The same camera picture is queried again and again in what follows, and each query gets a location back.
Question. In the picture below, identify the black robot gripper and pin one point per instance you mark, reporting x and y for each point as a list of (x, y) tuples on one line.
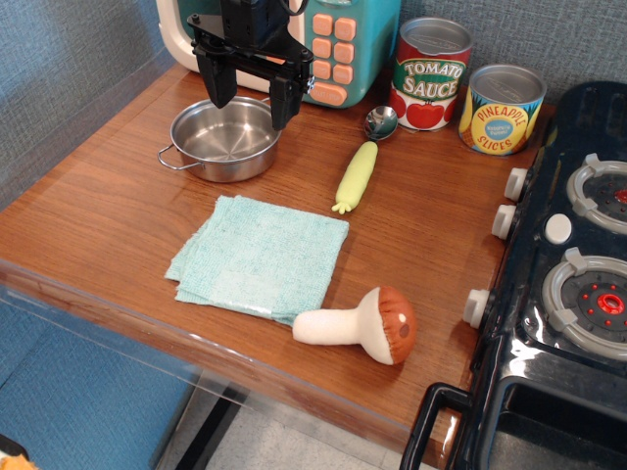
[(253, 37)]

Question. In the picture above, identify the light blue cloth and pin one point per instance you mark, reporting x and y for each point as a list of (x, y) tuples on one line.
[(259, 259)]

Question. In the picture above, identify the small steel pot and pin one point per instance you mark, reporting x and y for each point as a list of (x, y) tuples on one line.
[(227, 145)]

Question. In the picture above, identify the teal toy microwave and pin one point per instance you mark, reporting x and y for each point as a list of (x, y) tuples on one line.
[(351, 42)]

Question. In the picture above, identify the tomato sauce can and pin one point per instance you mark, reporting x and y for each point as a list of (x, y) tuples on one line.
[(431, 61)]

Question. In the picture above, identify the pineapple slices can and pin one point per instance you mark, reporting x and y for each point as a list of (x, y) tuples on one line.
[(500, 110)]

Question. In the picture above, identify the plush brown mushroom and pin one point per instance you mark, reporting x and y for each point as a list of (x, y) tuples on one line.
[(383, 324)]

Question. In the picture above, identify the clear acrylic guard panel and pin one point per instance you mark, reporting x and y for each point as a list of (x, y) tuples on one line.
[(92, 384)]

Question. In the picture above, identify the black table leg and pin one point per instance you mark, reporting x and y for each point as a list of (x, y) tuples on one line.
[(209, 437)]

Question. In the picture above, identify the black toy stove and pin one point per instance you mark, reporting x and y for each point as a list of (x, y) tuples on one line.
[(548, 387)]

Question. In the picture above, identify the orange object at corner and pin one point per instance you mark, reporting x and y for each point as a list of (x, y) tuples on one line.
[(16, 462)]

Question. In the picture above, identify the spoon with green handle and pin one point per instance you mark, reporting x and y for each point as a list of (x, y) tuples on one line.
[(379, 124)]

